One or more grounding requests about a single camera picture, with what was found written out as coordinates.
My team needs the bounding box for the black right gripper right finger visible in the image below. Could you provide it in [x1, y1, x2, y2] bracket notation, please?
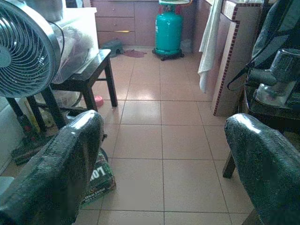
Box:
[224, 113, 300, 225]

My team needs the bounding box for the maroon floor rag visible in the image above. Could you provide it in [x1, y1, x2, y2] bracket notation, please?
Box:
[122, 48, 148, 58]

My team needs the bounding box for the dark wooden chair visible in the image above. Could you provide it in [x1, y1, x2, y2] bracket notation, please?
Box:
[222, 77, 300, 179]

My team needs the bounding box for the pink drawer cabinet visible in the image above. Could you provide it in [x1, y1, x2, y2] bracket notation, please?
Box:
[91, 0, 160, 47]

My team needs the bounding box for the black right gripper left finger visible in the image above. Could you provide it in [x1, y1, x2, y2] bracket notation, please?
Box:
[0, 109, 105, 225]

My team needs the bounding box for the black strapped bag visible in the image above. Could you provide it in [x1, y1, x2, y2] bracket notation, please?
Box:
[226, 0, 300, 91]

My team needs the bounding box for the printed green bag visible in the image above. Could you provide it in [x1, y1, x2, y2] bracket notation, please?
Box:
[81, 147, 117, 205]

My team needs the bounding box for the pink pet bowl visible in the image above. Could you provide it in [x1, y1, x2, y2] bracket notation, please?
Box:
[93, 94, 105, 107]

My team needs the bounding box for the white hanging towel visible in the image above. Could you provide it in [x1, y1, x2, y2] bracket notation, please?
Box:
[197, 0, 223, 94]

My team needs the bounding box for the dark wooden stool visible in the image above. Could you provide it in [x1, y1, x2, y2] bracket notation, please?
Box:
[6, 86, 68, 139]
[50, 48, 118, 118]

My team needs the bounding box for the green plastic step stool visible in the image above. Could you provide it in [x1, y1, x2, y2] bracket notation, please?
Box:
[101, 39, 123, 58]

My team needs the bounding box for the clear glass jar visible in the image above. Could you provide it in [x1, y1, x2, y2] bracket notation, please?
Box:
[254, 48, 300, 104]

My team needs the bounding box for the grey round fan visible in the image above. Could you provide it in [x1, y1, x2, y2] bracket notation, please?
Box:
[0, 0, 65, 98]

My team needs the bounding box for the clear plastic wrapped bundle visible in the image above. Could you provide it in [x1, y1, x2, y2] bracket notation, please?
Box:
[49, 20, 99, 84]

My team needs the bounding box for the white furniture panel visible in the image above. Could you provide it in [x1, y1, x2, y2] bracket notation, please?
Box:
[0, 96, 25, 174]

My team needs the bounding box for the teal gas cylinder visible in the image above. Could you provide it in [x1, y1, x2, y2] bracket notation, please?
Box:
[151, 0, 185, 62]

